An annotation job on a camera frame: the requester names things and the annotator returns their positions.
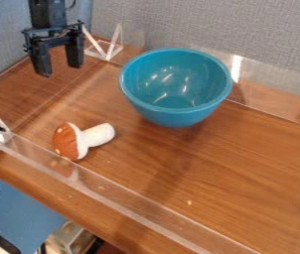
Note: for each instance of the metal frame under table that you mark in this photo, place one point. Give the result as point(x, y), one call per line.
point(71, 239)

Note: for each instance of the brown and white toy mushroom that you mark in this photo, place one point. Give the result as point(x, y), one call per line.
point(72, 142)

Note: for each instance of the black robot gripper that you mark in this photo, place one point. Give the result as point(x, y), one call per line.
point(51, 31)

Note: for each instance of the blue plastic bowl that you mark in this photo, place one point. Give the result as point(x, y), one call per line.
point(176, 86)

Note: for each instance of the black object at bottom left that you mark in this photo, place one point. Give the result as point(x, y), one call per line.
point(7, 246)

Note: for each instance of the clear acrylic front barrier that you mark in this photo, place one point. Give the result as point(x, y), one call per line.
point(134, 222)

